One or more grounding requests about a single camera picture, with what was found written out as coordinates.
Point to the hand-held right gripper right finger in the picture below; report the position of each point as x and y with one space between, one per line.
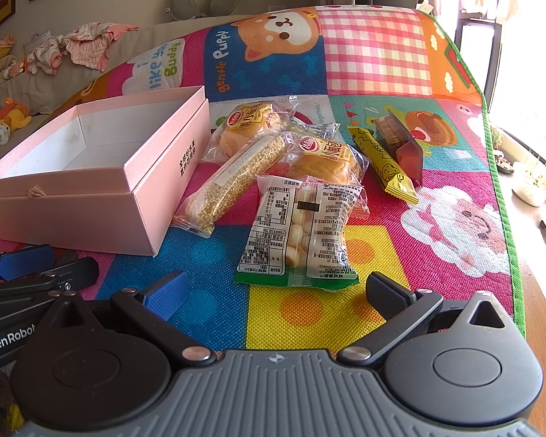
384 292

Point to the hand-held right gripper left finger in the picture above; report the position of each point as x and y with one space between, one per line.
164 298

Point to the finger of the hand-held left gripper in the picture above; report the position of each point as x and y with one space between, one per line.
73 269
18 259

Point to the pink cardboard box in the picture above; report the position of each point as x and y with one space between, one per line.
73 218

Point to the yellow cheese stick packet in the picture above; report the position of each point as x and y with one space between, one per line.
382 164

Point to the white round biscuit packet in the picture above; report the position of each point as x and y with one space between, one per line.
273 227

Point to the bread bun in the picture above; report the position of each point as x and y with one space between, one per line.
236 141
327 168

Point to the grain bar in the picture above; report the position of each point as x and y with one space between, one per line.
236 177

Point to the orange yellow plush toy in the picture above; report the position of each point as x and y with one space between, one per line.
7 120

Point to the dark plant pot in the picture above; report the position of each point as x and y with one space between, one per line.
503 161

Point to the white plant pot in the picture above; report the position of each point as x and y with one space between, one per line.
534 186

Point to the white patterned baby clothes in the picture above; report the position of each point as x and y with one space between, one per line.
45 57

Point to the white paper card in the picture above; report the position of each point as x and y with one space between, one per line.
38 38

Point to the pink baby clothes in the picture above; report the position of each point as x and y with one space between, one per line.
91 43

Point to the colourful cartoon play mat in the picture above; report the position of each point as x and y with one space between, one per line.
382 54

